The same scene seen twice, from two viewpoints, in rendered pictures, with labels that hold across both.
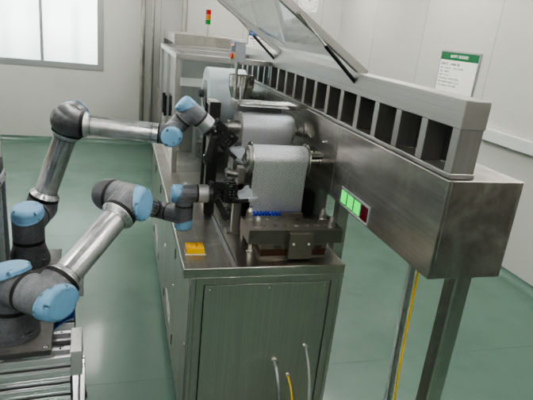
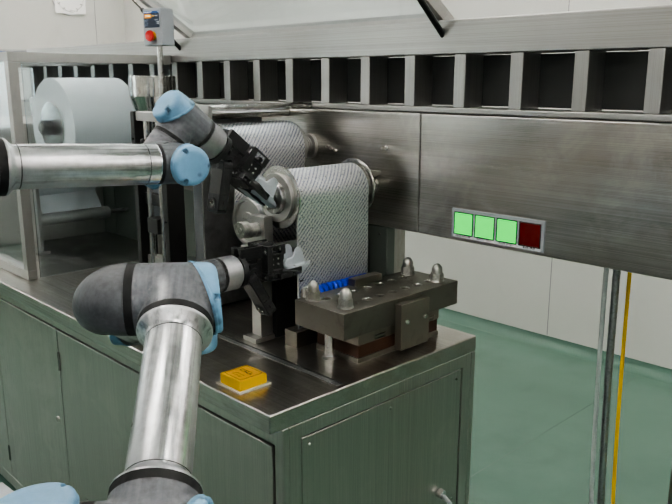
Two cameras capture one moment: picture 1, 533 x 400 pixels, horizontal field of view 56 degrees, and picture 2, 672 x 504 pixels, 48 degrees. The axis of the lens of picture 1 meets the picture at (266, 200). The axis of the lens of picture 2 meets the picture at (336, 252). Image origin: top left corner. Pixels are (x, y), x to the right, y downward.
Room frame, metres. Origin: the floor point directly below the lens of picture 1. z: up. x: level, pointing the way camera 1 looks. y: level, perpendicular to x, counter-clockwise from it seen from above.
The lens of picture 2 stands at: (0.47, 0.76, 1.52)
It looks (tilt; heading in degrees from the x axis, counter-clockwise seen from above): 13 degrees down; 333
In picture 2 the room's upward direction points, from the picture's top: straight up
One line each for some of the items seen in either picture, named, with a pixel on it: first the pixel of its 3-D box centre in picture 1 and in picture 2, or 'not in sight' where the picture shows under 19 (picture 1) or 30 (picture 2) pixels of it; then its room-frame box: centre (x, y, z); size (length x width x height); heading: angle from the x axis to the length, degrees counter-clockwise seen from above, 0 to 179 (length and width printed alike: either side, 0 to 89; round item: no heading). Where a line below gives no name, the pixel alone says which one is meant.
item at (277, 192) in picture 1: (277, 194); (333, 249); (2.06, -0.04, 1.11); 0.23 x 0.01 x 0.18; 107
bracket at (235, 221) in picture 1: (234, 199); (257, 279); (2.10, 0.14, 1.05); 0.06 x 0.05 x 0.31; 107
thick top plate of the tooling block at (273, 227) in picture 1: (290, 228); (379, 301); (1.95, -0.11, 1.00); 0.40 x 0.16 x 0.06; 107
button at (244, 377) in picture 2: (194, 248); (243, 378); (1.86, 0.27, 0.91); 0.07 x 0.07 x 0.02; 17
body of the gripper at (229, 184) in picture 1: (223, 191); (257, 263); (1.99, 0.18, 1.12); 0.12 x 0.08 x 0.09; 107
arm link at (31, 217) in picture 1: (28, 221); not in sight; (1.78, 0.90, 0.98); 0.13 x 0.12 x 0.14; 8
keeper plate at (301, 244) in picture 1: (300, 246); (413, 322); (1.87, -0.16, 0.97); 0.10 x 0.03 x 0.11; 107
